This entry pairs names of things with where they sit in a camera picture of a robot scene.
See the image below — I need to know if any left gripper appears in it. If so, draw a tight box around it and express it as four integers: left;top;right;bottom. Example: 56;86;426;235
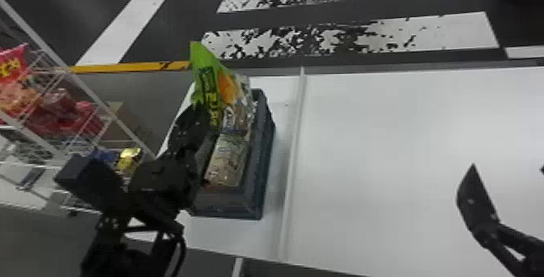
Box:
128;104;215;225

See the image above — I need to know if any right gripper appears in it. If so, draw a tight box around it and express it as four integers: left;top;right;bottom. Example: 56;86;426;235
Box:
456;163;544;277

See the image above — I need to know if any green snack packet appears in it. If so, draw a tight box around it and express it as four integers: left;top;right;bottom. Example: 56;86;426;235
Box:
189;40;240;132

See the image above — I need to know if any silver snack packet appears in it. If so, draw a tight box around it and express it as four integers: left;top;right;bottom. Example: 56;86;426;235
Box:
219;73;257;136

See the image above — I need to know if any yellow snack packet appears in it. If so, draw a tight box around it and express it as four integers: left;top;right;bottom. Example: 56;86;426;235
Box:
113;147;144;178

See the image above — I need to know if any blue basket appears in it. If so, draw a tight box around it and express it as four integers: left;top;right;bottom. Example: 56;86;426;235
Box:
185;88;276;221

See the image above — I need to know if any red snack packet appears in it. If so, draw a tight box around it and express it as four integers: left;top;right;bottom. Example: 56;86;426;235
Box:
24;89;104;137
0;42;30;85

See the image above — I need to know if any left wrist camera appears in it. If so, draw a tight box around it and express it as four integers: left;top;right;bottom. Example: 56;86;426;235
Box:
53;153;130;217

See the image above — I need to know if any white wire rack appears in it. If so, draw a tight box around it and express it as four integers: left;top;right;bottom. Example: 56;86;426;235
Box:
0;0;157;217

